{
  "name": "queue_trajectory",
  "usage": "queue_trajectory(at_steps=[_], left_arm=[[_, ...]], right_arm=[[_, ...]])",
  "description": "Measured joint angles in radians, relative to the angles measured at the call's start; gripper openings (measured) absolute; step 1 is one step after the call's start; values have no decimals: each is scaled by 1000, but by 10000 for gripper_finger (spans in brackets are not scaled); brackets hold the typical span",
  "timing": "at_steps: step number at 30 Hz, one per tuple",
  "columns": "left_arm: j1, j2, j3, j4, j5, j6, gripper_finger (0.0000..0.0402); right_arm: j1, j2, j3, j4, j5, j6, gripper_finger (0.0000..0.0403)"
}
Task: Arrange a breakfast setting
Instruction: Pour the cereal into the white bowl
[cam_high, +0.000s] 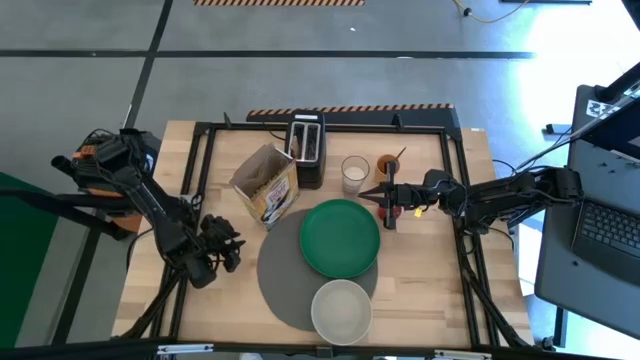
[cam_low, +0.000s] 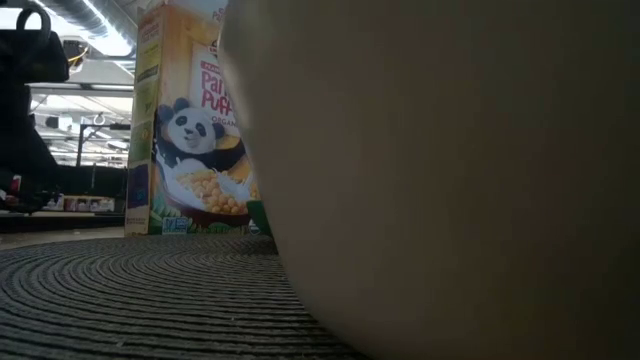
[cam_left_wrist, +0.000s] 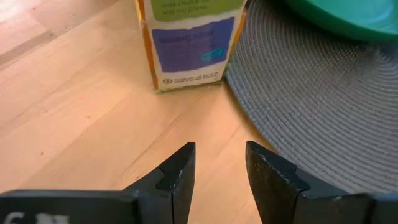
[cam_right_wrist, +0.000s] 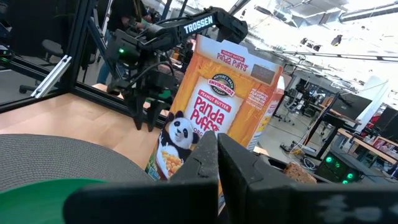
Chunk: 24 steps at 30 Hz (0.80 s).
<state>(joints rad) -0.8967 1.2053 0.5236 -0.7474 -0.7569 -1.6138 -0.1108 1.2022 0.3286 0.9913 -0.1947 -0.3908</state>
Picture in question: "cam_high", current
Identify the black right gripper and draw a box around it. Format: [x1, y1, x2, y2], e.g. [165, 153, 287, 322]
[357, 159, 431, 231]

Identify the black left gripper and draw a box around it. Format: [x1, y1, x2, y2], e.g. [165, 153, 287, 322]
[199, 214, 247, 274]

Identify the panda cereal box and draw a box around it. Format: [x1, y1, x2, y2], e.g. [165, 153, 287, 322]
[229, 142, 300, 231]

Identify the glass of milk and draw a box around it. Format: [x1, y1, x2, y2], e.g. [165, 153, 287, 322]
[341, 155, 371, 196]

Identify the orange cup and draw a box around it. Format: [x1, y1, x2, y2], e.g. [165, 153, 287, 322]
[374, 153, 401, 184]

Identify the grey woven round placemat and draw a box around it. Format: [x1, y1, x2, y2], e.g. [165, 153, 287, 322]
[256, 208, 379, 332]

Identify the green plate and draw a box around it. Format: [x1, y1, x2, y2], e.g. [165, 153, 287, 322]
[299, 198, 382, 280]

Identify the black ramp with hazard stripes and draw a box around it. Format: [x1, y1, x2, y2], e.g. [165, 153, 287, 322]
[246, 103, 462, 131]

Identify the black toaster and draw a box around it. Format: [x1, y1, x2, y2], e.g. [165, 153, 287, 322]
[283, 110, 327, 190]

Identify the cream ceramic bowl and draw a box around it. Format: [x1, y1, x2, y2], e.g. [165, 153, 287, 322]
[310, 278, 374, 347]

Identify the grey cart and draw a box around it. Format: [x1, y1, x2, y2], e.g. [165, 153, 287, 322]
[533, 84, 640, 341]

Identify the green floor mat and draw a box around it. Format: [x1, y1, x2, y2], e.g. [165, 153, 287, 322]
[0, 172, 59, 349]

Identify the black laptop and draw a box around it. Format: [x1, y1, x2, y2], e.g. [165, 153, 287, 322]
[569, 97, 640, 289]

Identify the black white marker sticker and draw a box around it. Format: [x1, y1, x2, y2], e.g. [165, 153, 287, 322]
[585, 99, 621, 120]

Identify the black metal table frame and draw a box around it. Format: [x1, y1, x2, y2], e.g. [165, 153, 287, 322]
[112, 112, 551, 360]

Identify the silver bracket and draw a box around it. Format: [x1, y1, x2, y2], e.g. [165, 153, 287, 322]
[433, 349, 494, 360]
[157, 343, 215, 356]

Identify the black toaster cable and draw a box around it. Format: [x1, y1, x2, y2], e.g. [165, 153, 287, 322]
[262, 122, 289, 142]

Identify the yellow floor cable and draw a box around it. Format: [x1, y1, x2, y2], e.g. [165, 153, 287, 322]
[452, 0, 531, 25]

